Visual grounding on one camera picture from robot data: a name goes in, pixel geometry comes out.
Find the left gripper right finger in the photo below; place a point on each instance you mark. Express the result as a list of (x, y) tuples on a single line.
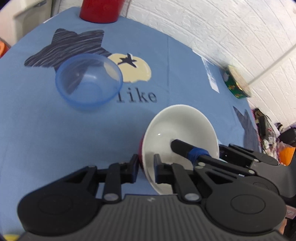
[(180, 180)]

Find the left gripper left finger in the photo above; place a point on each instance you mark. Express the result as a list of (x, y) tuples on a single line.
[(116, 175)]

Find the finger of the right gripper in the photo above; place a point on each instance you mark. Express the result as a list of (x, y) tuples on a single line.
[(198, 155), (245, 152)]

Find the red and white ceramic bowl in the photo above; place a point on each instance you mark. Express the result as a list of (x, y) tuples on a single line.
[(181, 122)]

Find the orange bag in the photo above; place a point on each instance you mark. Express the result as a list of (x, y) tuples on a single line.
[(286, 153)]

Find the blue printed tablecloth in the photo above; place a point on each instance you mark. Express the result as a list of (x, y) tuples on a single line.
[(44, 139)]

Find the translucent blue plastic bowl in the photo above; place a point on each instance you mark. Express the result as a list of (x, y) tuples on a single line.
[(88, 81)]

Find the red thermos jug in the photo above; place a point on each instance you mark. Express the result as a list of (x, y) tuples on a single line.
[(101, 11)]

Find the orange plastic basin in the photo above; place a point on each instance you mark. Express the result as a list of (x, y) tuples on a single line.
[(4, 47)]

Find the white countertop water dispenser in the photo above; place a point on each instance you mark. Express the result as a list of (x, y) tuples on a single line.
[(20, 17)]

